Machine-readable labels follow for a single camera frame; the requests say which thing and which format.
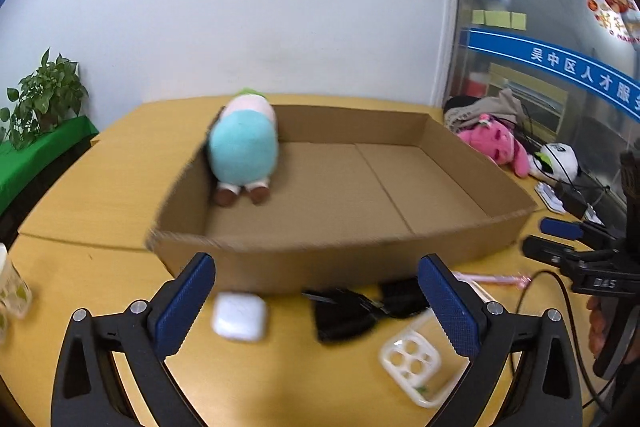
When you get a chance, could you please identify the pink plush toy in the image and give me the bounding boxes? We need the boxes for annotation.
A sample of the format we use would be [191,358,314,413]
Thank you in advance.
[457,113,531,178]

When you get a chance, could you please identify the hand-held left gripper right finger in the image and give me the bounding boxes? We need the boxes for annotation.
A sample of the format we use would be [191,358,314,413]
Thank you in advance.
[418,254,583,427]

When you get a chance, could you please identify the blue window banner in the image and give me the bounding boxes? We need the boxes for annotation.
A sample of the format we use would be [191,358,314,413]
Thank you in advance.
[460,28,640,122]

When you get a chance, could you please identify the black cable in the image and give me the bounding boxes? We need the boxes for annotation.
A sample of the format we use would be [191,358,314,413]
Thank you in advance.
[515,270,603,408]

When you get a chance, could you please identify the black sunglasses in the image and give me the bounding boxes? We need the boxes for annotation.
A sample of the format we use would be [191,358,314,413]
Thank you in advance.
[301,277,431,344]

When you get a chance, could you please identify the white phone case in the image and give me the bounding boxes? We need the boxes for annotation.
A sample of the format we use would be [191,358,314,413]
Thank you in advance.
[378,277,498,409]

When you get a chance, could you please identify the white card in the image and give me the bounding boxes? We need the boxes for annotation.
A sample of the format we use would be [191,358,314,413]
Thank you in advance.
[535,183,566,212]

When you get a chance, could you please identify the person's right hand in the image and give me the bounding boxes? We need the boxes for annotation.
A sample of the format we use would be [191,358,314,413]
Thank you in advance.
[586,294,608,358]

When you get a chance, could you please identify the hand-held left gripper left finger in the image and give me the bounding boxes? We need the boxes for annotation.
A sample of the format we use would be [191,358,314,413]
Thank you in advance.
[51,252,217,427]

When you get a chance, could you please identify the white earbuds case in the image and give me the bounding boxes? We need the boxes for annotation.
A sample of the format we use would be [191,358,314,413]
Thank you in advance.
[211,292,267,342]

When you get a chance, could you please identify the pink pen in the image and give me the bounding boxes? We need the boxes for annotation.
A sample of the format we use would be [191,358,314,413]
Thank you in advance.
[452,272,532,290]

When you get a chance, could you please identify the panda plush toy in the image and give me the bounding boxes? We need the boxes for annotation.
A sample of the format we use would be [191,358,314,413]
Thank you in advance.
[530,143,581,182]

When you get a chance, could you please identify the round festive window sticker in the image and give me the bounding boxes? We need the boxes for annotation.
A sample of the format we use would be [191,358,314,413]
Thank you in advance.
[582,0,640,42]

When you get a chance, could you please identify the black power adapter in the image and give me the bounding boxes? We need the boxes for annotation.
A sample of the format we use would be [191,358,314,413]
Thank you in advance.
[552,182,601,220]

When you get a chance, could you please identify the grey cloth pile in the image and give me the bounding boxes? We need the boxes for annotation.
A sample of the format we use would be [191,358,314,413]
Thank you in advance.
[444,88,523,135]

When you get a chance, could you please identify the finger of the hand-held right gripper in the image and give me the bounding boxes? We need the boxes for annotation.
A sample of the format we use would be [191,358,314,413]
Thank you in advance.
[541,217,625,249]
[522,235,577,269]

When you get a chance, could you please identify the brown cardboard box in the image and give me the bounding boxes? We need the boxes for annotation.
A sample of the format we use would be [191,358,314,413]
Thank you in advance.
[145,104,538,295]

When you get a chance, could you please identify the pink and teal plush pig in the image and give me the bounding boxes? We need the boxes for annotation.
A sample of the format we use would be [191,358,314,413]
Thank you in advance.
[206,88,280,206]

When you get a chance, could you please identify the green cloth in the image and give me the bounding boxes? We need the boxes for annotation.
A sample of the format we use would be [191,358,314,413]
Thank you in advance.
[0,116,100,218]

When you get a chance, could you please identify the green potted plant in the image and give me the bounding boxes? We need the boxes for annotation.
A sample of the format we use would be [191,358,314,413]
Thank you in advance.
[0,48,90,152]

